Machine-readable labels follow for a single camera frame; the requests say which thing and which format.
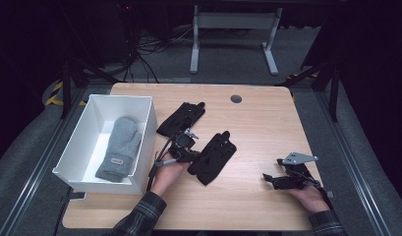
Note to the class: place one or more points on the person's right hand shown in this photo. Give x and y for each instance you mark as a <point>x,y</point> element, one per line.
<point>311,200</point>

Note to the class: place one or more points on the yellow black hazard tape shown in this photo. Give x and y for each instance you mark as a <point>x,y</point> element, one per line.
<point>54,96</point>

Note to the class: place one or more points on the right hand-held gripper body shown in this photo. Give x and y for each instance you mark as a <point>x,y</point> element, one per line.
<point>295,180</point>

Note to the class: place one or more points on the black metal stand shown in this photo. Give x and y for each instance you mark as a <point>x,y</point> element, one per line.
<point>333,91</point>
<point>66,88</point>

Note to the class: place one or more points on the grey mitten with label patch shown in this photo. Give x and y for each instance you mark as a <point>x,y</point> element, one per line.
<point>121,144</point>

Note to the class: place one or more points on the white storage box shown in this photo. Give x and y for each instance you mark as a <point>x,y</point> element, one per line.
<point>90,131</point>

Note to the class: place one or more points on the white metal desk frame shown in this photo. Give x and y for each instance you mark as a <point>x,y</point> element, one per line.
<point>234,20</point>

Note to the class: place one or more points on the person's left hand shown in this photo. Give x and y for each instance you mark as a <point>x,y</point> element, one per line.
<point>169,175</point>

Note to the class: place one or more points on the aluminium floor rail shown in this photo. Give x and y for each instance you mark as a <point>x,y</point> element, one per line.
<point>34,173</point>
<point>356,170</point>

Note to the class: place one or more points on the grey round table grommet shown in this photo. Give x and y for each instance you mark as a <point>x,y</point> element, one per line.
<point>236,99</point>

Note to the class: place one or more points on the black glove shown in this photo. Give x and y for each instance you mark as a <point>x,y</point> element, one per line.
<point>215,157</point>
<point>182,118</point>

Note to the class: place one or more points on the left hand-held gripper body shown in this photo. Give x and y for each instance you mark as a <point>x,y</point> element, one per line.
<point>182,147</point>

